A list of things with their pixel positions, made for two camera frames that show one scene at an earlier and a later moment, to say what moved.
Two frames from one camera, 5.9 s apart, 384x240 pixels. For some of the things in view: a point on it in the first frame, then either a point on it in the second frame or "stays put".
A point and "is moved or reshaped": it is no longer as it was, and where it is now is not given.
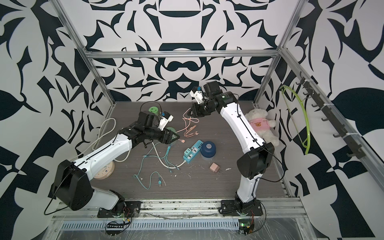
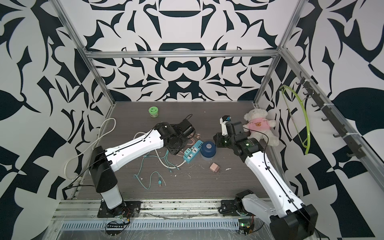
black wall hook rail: x=356 y=148 stays put
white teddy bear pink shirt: x=258 y=118 stays put
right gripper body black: x=205 y=108 to x=224 y=141
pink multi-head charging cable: x=189 y=132 is moved or reshaped
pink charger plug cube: x=215 y=168 stays put
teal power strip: x=190 y=153 stays put
